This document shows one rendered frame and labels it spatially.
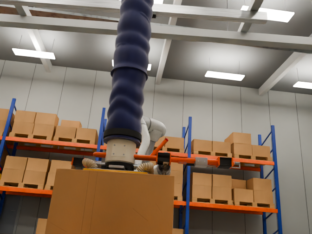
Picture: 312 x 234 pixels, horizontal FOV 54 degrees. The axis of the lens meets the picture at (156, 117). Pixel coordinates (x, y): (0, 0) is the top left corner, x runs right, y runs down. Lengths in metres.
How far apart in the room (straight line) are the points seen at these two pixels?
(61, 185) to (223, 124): 10.08
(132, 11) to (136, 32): 0.17
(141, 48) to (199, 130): 9.24
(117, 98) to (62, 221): 0.73
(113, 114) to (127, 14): 0.71
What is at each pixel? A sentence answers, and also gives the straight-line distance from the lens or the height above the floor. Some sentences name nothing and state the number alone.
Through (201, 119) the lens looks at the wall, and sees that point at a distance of 11.26.
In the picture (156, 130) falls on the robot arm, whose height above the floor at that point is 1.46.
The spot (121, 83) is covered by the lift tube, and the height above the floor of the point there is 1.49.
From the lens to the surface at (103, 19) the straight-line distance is 6.45.
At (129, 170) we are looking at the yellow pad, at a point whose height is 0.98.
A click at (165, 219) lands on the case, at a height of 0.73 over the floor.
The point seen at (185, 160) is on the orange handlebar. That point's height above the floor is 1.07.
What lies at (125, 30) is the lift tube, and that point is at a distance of 2.06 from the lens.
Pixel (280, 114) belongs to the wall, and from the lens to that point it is 12.48.
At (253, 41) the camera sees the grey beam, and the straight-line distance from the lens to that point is 4.30.
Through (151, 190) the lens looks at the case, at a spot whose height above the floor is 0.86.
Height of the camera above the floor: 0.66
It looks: 21 degrees up
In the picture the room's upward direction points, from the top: 4 degrees clockwise
